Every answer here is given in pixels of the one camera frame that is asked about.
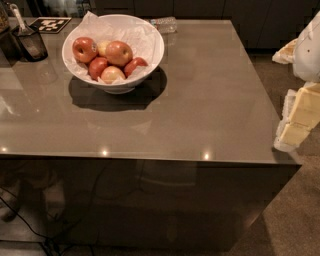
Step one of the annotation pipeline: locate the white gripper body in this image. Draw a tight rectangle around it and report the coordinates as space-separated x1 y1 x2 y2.
293 11 320 82

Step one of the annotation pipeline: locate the large red-yellow centre apple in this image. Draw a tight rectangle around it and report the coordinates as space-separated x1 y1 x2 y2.
105 41 133 67

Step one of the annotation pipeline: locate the black white marker tag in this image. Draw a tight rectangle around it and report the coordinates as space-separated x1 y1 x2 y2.
31 17 71 34

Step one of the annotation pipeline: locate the black floor cable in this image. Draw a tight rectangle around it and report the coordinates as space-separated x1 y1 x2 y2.
0 186 98 256

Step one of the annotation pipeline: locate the white ceramic bowl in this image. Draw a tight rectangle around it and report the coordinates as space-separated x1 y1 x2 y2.
61 13 166 95

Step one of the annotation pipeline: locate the dark jar at corner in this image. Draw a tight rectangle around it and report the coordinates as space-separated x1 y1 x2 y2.
0 0 9 33

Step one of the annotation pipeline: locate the red apple lower left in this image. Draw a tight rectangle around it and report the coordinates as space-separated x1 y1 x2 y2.
88 57 108 80

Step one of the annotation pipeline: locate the pale red front apple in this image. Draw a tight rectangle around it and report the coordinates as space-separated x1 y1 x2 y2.
100 66 126 84

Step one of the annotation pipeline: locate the pale yellow back apple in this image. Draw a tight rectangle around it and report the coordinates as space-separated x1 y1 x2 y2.
97 40 110 57

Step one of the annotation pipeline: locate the red apple far left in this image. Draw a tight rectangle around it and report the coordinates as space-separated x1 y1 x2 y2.
72 37 98 63

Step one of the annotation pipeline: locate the white utensil in cup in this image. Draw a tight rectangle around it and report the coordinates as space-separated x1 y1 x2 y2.
9 3 33 36

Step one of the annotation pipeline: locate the white paper bowl liner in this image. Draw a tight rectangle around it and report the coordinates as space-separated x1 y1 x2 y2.
63 10 163 85

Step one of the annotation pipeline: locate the clear plastic water bottle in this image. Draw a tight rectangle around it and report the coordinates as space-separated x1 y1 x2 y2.
147 17 177 34

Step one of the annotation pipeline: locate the dark red right apple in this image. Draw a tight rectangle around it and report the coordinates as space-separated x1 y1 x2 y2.
124 57 148 77

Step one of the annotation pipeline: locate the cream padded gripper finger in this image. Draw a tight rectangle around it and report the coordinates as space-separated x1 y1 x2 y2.
274 82 320 152

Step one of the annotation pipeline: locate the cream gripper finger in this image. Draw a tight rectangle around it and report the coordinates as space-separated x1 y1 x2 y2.
272 39 297 64

